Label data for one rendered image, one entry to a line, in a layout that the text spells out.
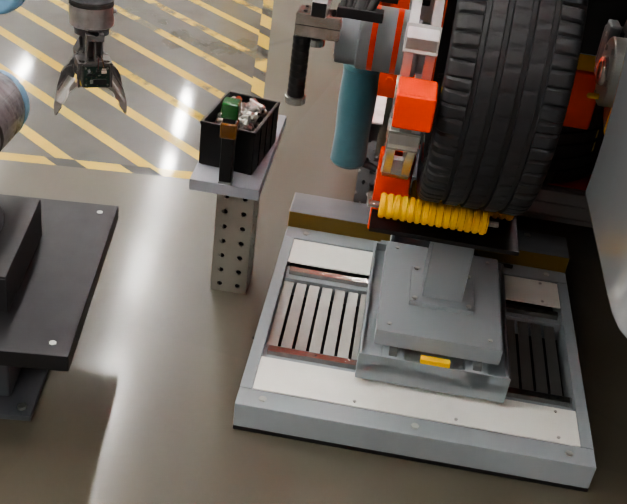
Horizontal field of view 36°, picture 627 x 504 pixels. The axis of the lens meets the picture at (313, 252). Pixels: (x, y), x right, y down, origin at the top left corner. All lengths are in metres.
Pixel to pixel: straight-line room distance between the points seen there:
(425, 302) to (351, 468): 0.44
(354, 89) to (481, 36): 0.53
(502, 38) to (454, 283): 0.75
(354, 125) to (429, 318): 0.50
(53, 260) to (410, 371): 0.87
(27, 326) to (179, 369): 0.49
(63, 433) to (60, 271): 0.36
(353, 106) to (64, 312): 0.81
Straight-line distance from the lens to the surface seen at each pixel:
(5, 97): 2.27
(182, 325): 2.59
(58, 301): 2.17
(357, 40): 2.10
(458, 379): 2.33
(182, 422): 2.32
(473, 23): 1.84
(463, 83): 1.84
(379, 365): 2.32
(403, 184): 2.24
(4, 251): 2.17
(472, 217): 2.18
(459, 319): 2.38
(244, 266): 2.67
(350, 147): 2.36
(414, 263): 2.54
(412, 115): 1.83
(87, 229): 2.41
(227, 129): 2.25
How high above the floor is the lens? 1.60
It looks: 33 degrees down
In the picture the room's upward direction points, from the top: 8 degrees clockwise
